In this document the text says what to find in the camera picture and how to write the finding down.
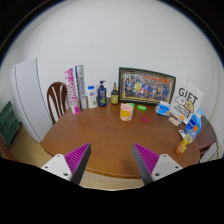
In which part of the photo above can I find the white refrigerator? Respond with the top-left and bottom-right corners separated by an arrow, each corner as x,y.
9,57 -> 54,143

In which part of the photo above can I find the dark green crate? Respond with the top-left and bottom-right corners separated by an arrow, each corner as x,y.
0,100 -> 22,147

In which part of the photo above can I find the brown wooden chair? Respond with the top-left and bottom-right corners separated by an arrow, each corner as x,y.
46,81 -> 71,125

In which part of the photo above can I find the blue tissue pack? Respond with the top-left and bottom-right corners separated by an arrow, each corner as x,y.
154,100 -> 172,117

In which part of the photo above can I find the white radiator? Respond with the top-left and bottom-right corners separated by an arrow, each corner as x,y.
208,144 -> 224,163

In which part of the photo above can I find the brown wooden side cabinet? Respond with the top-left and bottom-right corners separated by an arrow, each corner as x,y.
194,114 -> 218,158

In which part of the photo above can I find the brown pump bottle yellow label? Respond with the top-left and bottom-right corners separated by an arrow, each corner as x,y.
110,82 -> 120,106

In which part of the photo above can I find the orange juice bottle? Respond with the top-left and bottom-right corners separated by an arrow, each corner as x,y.
175,133 -> 195,155

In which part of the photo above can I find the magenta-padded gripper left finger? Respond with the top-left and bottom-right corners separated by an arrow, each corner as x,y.
41,143 -> 92,186

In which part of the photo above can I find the white shampoo bottle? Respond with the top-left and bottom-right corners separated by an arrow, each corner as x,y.
86,85 -> 98,109

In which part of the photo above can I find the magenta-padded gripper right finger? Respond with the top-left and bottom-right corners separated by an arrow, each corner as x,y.
132,143 -> 184,186

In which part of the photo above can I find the pink and yellow cup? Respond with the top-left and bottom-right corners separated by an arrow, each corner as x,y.
119,102 -> 135,122

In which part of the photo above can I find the blue detergent bottle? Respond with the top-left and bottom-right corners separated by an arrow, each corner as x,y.
184,107 -> 204,136

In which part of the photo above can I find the flat round red coaster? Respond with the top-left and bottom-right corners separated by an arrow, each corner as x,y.
140,115 -> 152,124

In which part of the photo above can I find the dark blue pump bottle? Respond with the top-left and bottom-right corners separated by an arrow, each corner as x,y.
97,80 -> 108,108

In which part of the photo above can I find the white paper gift bag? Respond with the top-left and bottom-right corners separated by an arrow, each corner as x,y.
169,73 -> 204,125

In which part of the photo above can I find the framed group picture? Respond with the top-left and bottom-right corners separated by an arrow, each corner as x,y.
118,66 -> 177,106

